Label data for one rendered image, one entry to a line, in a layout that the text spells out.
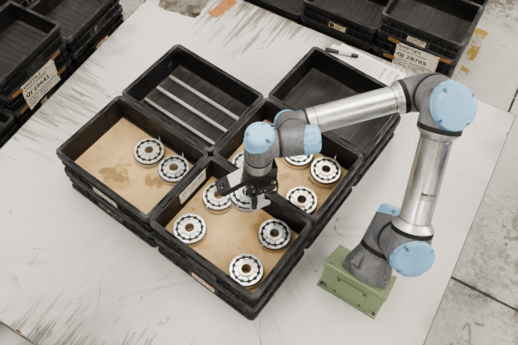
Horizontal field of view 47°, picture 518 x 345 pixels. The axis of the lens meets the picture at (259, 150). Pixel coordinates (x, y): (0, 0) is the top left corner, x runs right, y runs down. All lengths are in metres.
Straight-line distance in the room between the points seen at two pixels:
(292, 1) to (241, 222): 1.72
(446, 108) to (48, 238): 1.33
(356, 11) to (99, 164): 1.67
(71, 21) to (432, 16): 1.78
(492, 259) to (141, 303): 1.68
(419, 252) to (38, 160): 1.36
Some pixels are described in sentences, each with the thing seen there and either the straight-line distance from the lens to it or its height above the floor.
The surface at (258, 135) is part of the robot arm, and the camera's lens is 1.44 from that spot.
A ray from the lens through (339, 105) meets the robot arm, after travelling 1.62.
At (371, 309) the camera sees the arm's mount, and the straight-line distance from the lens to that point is 1.93.
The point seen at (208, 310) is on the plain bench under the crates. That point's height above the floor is 0.70.
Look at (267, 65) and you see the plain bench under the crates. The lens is 2.45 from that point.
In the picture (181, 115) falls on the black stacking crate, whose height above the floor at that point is 0.83.
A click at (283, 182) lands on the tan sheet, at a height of 0.83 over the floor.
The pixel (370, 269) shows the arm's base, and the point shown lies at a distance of 1.80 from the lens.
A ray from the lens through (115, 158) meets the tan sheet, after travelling 2.06.
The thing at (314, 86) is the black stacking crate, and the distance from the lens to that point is 2.23.
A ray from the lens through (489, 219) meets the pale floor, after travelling 3.08.
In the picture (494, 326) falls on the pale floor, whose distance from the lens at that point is 2.87.
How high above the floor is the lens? 2.54
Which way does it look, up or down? 57 degrees down
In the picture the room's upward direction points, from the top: 3 degrees clockwise
